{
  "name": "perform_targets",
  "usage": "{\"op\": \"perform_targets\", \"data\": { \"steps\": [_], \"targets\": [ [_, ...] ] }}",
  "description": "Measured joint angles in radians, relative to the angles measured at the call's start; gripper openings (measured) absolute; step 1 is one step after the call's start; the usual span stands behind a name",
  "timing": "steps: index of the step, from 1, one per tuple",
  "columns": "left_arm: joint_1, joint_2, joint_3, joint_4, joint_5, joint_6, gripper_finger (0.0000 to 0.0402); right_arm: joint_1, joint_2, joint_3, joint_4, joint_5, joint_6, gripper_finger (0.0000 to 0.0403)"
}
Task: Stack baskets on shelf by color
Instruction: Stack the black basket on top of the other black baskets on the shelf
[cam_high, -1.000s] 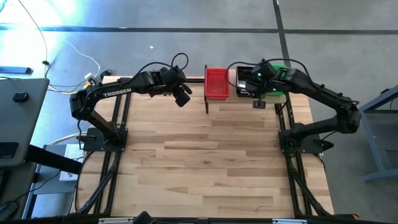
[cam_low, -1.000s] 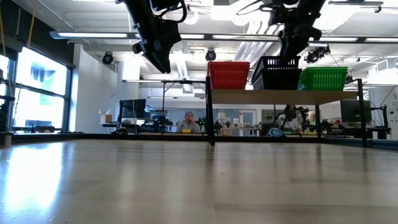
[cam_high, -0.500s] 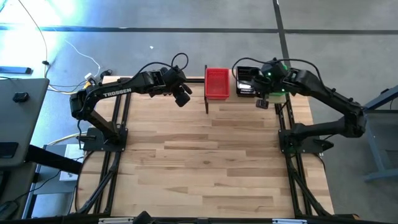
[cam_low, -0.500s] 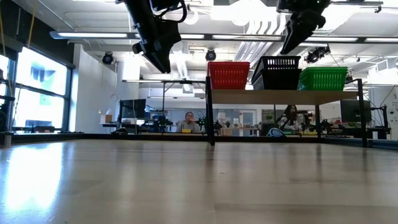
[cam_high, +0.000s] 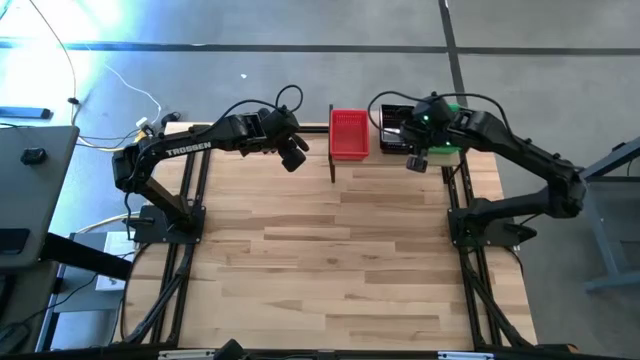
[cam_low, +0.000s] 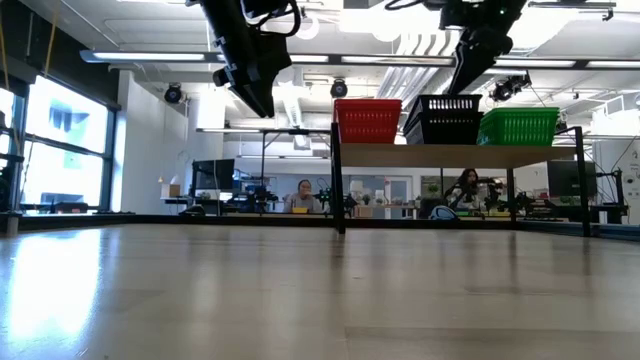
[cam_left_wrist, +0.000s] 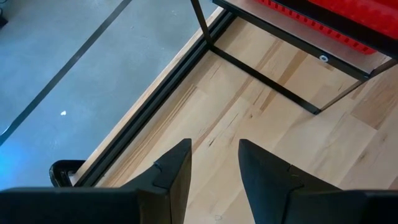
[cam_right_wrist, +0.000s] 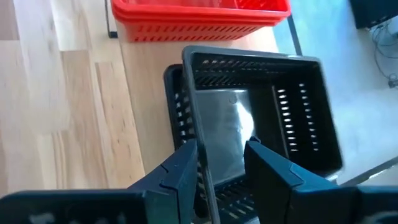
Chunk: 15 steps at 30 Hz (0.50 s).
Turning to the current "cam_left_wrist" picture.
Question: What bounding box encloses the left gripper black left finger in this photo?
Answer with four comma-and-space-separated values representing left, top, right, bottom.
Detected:
121, 139, 193, 224

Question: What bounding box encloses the black rounded clamp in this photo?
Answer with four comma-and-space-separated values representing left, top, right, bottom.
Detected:
49, 159, 86, 188

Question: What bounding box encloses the black table edge rail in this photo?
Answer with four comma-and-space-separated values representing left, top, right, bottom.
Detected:
73, 7, 239, 187

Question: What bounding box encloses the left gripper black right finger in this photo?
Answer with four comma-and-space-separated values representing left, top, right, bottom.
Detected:
238, 139, 341, 224

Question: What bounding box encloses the red plastic slotted basket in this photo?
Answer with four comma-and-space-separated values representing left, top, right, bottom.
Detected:
254, 0, 398, 55

